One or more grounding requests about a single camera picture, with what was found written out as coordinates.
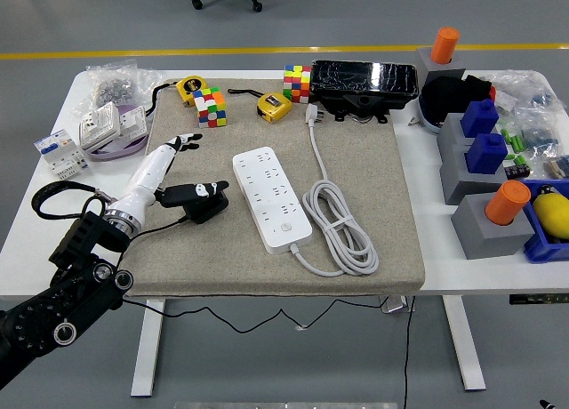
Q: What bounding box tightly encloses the clear bag of blue parts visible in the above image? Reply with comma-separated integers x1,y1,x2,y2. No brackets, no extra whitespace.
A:
492,69,559,116
517,108,565,161

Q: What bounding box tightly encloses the orange cylinder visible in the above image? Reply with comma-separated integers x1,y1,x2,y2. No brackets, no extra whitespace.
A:
430,27,461,66
484,180,533,226

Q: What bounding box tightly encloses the black capacitor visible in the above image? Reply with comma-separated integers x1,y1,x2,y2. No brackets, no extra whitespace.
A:
504,156,533,180

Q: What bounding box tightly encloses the yellow toy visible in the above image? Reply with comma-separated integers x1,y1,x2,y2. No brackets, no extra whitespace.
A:
532,185,569,241

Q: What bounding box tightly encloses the black table control panel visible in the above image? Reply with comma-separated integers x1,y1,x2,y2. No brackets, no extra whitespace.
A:
509,294,569,306

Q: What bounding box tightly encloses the black hanging cable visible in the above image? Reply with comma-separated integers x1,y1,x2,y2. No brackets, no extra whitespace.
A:
402,295,413,409

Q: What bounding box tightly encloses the white blue round case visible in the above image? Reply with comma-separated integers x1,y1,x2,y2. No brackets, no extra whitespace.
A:
417,95,445,137

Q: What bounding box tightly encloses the white power strip cord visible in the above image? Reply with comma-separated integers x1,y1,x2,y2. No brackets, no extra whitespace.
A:
289,104,381,277

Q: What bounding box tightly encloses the thin black adapter cord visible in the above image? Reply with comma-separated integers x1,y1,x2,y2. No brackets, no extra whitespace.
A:
116,215,388,335

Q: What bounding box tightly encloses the clear bag of brown parts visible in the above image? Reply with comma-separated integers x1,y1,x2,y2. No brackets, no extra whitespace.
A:
544,154,569,180

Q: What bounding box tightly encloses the black cloth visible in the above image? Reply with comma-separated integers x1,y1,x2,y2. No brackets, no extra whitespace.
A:
421,74,494,125

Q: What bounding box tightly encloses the blue block with knob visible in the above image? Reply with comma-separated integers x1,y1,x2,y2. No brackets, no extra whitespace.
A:
461,98,500,139
464,132,509,175

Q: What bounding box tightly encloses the yellow tape measure black dial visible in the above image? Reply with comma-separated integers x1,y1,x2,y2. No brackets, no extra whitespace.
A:
145,75,206,117

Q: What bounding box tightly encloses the white wall socket panel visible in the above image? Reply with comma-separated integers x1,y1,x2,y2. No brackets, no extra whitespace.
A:
117,105,148,139
78,101,121,150

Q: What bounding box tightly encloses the grey block with hole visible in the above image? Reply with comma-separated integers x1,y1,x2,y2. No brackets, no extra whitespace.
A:
439,144,510,205
412,47,467,90
437,113,477,155
451,193,536,261

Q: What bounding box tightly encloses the clear bag of metal nuts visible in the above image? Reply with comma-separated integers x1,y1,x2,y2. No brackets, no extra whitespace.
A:
73,60,164,116

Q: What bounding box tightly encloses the white blue circuit breaker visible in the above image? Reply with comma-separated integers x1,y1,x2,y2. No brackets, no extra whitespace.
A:
34,130,92,181

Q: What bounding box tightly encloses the white table leg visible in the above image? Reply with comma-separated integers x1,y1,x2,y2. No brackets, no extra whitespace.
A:
130,298,166,398
442,295,487,393

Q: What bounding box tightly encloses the yellow tape measure grey clip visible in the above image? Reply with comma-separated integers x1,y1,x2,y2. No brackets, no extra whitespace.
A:
227,87,293,124

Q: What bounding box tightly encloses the grey-brown mat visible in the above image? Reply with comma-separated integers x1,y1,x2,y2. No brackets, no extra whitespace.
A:
125,77,427,298

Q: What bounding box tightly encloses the colourful puzzle cube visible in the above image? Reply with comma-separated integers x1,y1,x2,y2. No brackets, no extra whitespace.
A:
282,64,312,104
192,86,228,129

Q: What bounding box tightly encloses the black plug adapter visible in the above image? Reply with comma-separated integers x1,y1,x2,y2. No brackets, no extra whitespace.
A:
182,194,230,226

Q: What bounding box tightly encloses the purple tape roll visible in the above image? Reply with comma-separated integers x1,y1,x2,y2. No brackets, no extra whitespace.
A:
84,104,150,162

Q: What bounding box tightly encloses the black device cracked glossy top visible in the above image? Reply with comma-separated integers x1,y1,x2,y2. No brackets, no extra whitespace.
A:
309,60,420,124

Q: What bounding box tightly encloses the blue plastic bin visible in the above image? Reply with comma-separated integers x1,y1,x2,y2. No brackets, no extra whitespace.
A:
517,178,569,264

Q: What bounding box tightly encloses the metal bracket under table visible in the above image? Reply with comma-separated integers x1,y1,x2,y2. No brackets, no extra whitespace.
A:
381,295,417,314

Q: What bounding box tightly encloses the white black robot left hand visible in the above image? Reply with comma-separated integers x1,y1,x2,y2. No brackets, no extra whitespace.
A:
110,132,230,226

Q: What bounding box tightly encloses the white power strip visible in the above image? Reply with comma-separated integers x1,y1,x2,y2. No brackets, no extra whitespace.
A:
231,146,313,256

